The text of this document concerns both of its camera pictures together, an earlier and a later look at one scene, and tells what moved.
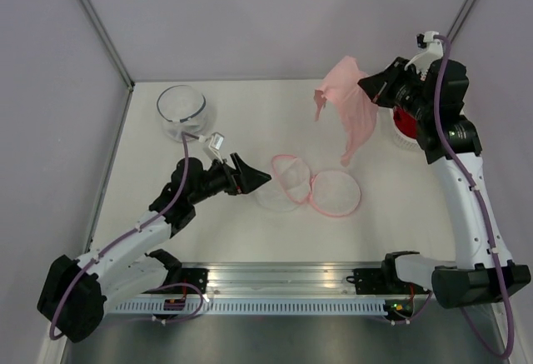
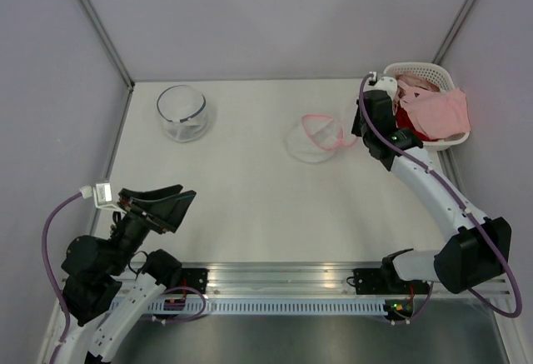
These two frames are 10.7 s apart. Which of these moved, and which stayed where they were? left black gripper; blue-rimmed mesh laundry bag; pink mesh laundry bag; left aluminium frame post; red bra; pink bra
Moved: left black gripper; pink bra; pink mesh laundry bag
Stayed: red bra; left aluminium frame post; blue-rimmed mesh laundry bag
